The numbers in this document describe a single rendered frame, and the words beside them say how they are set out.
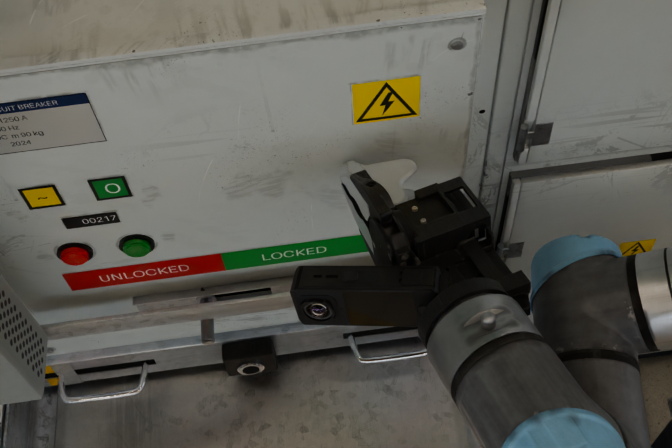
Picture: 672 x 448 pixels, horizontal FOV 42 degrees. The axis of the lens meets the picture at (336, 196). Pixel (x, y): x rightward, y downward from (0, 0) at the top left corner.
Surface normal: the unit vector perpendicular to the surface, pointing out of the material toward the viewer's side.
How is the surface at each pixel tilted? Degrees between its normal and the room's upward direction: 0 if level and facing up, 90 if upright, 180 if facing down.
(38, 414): 0
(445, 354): 59
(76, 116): 90
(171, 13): 0
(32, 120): 90
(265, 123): 90
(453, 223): 15
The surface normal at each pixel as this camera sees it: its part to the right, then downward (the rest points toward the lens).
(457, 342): -0.72, -0.33
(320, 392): -0.05, -0.56
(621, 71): 0.11, 0.82
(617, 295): -0.50, -0.34
